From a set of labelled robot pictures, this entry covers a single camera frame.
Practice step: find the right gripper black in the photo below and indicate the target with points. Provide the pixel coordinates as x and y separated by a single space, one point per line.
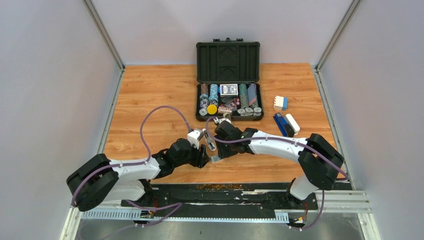
222 153

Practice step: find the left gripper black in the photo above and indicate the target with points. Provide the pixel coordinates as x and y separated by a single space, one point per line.
201 157

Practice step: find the grey green white stapler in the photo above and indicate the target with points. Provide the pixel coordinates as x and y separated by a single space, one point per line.
210 142

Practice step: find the grey staple strip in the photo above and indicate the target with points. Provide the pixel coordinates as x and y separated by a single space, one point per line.
215 159

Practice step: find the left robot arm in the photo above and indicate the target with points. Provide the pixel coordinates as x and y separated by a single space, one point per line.
103 180

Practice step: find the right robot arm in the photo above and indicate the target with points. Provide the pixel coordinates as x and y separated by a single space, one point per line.
320 162

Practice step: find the blue stapler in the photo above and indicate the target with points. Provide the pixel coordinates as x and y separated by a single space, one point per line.
284 127

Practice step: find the yellow dealer chip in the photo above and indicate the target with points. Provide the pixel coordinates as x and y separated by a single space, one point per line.
212 109

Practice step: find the blue playing card deck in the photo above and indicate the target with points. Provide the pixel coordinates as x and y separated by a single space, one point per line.
229 90

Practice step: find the black poker chip case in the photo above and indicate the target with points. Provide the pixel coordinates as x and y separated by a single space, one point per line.
229 62

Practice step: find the white blue toy block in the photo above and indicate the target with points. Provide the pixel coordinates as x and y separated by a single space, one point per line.
280 103

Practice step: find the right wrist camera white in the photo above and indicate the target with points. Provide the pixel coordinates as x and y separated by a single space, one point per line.
218 121

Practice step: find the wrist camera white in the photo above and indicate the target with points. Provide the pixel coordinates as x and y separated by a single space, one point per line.
194 137
218 121

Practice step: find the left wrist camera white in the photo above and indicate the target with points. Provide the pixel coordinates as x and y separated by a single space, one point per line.
194 137

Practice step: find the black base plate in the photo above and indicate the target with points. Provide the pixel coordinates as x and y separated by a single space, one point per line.
225 200

